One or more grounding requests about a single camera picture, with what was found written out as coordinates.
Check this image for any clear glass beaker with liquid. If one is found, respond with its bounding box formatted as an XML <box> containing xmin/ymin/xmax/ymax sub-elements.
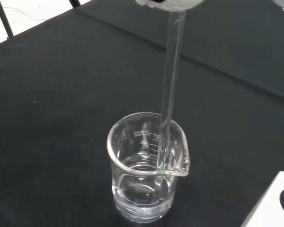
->
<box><xmin>106</xmin><ymin>112</ymin><xmax>191</xmax><ymax>224</ymax></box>

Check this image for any black cloth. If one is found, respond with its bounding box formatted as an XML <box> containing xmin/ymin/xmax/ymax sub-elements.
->
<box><xmin>0</xmin><ymin>0</ymin><xmax>284</xmax><ymax>227</ymax></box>

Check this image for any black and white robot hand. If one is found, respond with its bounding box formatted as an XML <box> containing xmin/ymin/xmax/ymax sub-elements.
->
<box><xmin>134</xmin><ymin>0</ymin><xmax>284</xmax><ymax>12</ymax></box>

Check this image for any white test tube rack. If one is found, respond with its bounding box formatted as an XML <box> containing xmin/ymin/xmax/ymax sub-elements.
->
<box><xmin>240</xmin><ymin>170</ymin><xmax>284</xmax><ymax>227</ymax></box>

